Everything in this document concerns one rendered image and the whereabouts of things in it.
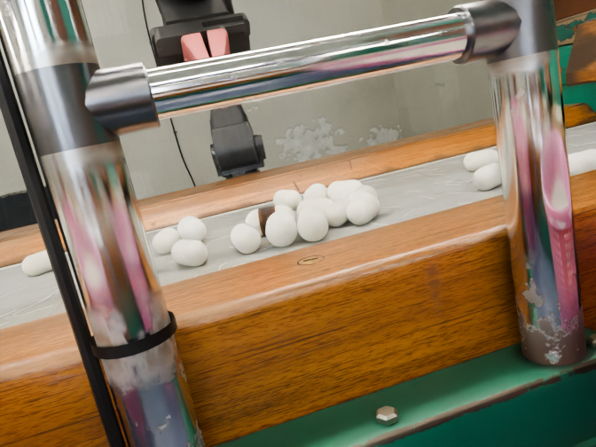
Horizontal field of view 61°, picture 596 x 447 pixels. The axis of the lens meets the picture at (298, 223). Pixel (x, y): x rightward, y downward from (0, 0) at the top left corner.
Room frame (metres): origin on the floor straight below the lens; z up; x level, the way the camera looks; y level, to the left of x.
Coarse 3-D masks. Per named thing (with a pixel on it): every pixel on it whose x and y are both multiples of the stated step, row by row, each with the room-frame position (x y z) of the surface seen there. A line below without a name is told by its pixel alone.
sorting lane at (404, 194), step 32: (576, 128) 0.61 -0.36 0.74; (448, 160) 0.57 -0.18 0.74; (384, 192) 0.46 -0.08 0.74; (416, 192) 0.43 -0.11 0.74; (448, 192) 0.40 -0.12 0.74; (480, 192) 0.38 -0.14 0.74; (224, 224) 0.47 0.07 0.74; (352, 224) 0.36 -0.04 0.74; (384, 224) 0.34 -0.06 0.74; (160, 256) 0.39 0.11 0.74; (224, 256) 0.35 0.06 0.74; (256, 256) 0.33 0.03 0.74; (0, 288) 0.40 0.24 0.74; (32, 288) 0.37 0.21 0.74; (0, 320) 0.30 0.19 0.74; (32, 320) 0.29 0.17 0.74
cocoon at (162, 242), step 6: (168, 228) 0.41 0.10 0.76; (156, 234) 0.39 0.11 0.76; (162, 234) 0.39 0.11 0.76; (168, 234) 0.39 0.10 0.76; (174, 234) 0.40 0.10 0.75; (156, 240) 0.39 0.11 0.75; (162, 240) 0.39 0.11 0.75; (168, 240) 0.39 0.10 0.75; (174, 240) 0.39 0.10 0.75; (156, 246) 0.39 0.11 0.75; (162, 246) 0.39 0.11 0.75; (168, 246) 0.39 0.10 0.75; (162, 252) 0.39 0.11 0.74; (168, 252) 0.39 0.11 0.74
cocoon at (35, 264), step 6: (42, 252) 0.42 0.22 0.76; (30, 258) 0.41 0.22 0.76; (36, 258) 0.41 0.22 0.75; (42, 258) 0.42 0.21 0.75; (48, 258) 0.42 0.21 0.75; (24, 264) 0.41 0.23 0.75; (30, 264) 0.41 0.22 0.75; (36, 264) 0.41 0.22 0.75; (42, 264) 0.41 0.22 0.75; (48, 264) 0.42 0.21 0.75; (24, 270) 0.41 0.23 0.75; (30, 270) 0.41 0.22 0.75; (36, 270) 0.41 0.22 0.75; (42, 270) 0.41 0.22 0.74; (48, 270) 0.42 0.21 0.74
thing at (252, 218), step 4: (276, 208) 0.38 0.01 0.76; (280, 208) 0.38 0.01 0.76; (284, 208) 0.38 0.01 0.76; (288, 208) 0.38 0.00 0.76; (252, 212) 0.38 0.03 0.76; (256, 212) 0.38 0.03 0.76; (288, 212) 0.38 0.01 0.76; (292, 212) 0.38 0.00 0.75; (248, 216) 0.38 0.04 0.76; (252, 216) 0.38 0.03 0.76; (256, 216) 0.38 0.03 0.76; (248, 220) 0.38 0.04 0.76; (252, 220) 0.37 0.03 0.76; (256, 220) 0.37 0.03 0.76; (252, 224) 0.37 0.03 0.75; (256, 224) 0.37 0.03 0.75; (256, 228) 0.37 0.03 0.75; (260, 228) 0.37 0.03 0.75; (260, 232) 0.37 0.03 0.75
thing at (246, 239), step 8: (240, 224) 0.35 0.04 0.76; (248, 224) 0.35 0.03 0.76; (232, 232) 0.35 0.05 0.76; (240, 232) 0.34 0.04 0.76; (248, 232) 0.33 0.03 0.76; (256, 232) 0.34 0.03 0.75; (232, 240) 0.34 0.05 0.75; (240, 240) 0.33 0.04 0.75; (248, 240) 0.33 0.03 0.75; (256, 240) 0.33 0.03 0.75; (240, 248) 0.33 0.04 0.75; (248, 248) 0.33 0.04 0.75; (256, 248) 0.34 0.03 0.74
